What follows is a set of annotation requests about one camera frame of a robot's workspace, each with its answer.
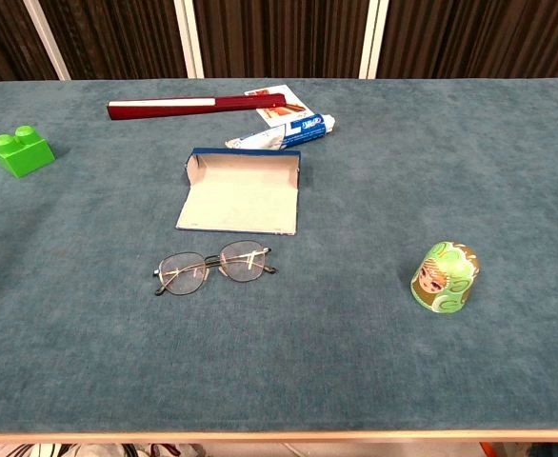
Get blue glasses case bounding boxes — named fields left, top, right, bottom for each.
left=175, top=147, right=303, bottom=236

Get thin metal frame eyeglasses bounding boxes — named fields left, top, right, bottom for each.
left=153, top=240, right=278, bottom=297

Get blue white toothpaste tube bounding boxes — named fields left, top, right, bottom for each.
left=225, top=112, right=336, bottom=151

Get white picture card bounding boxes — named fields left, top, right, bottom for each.
left=244, top=84, right=318, bottom=128

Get blue velvet table cloth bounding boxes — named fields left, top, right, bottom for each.
left=0, top=78, right=558, bottom=434

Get dark red folded fan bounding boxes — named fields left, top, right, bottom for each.
left=106, top=92, right=288, bottom=122

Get green painted nesting doll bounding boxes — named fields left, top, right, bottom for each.
left=409, top=241, right=481, bottom=315

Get dark brown pleated curtain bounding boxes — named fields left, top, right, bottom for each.
left=0, top=0, right=558, bottom=82

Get wooden table edge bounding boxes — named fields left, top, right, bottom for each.
left=0, top=429, right=558, bottom=445

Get green toy building block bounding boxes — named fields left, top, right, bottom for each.
left=0, top=125, right=56, bottom=180

